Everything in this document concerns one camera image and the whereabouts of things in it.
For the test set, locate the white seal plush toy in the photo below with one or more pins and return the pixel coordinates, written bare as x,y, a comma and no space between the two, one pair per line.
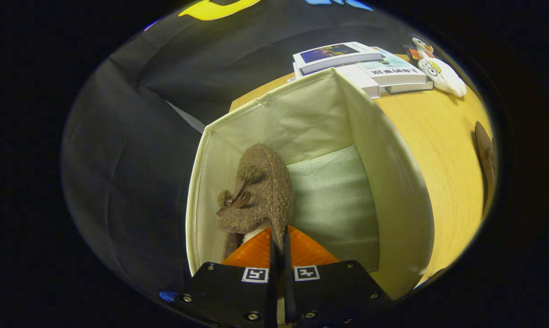
443,75

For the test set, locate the green fabric storage box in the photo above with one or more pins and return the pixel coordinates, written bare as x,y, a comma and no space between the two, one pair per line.
320,114

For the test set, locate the black book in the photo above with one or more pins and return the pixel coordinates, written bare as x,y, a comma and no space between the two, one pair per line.
411,87

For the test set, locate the night photo cover book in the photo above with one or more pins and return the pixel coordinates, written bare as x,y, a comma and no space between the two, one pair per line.
338,54

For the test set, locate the penguin plush toy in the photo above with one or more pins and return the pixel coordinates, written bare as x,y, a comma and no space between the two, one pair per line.
421,44

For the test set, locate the brown fuzzy shoe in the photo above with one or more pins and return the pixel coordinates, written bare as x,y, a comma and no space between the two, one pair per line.
265,182
484,155

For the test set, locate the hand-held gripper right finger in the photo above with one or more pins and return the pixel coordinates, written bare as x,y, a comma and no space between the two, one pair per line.
333,296

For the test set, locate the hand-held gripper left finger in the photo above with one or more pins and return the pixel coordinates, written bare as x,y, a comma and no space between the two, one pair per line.
229,291

